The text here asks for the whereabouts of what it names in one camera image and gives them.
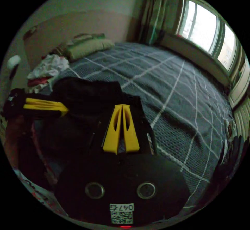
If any pile of clothes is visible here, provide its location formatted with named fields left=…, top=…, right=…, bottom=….
left=27, top=53, right=70, bottom=94

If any white radiator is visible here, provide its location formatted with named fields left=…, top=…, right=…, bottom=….
left=232, top=99, right=250, bottom=136

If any person's left hand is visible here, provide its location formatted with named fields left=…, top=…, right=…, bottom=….
left=5, top=116, right=35, bottom=156

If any green pillow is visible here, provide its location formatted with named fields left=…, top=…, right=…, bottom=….
left=65, top=38, right=115, bottom=61

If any window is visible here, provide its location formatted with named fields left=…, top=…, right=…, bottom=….
left=176, top=0, right=242, bottom=74

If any bed with grey checked quilt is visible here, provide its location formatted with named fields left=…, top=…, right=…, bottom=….
left=35, top=42, right=238, bottom=211

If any black jacket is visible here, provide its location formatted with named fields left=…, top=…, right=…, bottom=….
left=19, top=77, right=158, bottom=178

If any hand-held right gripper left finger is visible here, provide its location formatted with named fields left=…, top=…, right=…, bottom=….
left=101, top=104, right=123, bottom=155

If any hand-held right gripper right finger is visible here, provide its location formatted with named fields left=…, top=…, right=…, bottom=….
left=122, top=105, right=140, bottom=154

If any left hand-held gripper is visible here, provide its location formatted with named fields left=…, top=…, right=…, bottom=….
left=2, top=88, right=69, bottom=121

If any green curtain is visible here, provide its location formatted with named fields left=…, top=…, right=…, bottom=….
left=136, top=0, right=185, bottom=46

